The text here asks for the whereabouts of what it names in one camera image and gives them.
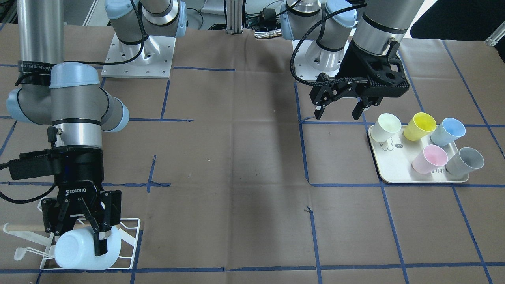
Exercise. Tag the light blue cup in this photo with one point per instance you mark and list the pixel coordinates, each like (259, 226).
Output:
(449, 130)
(75, 250)

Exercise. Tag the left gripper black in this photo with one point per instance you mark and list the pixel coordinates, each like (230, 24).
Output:
(356, 63)

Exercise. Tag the cream serving tray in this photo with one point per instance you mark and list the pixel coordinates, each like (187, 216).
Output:
(394, 159)

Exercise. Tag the cream white cup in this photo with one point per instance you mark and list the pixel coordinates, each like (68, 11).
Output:
(385, 127)

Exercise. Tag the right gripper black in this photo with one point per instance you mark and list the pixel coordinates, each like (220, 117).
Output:
(79, 173)

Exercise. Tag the yellow cup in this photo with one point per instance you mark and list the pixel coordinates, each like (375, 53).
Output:
(419, 126)

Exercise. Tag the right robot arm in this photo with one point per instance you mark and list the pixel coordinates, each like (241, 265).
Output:
(67, 97)

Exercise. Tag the aluminium frame post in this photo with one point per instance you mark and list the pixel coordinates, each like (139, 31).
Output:
(235, 16)

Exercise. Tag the pink cup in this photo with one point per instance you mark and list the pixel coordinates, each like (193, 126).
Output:
(431, 158)

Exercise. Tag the white wire cup rack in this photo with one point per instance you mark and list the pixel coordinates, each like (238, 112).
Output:
(26, 247)

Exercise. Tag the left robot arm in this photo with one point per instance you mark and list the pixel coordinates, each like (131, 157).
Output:
(371, 23)

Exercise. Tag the grey cup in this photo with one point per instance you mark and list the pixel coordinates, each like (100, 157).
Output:
(465, 161)

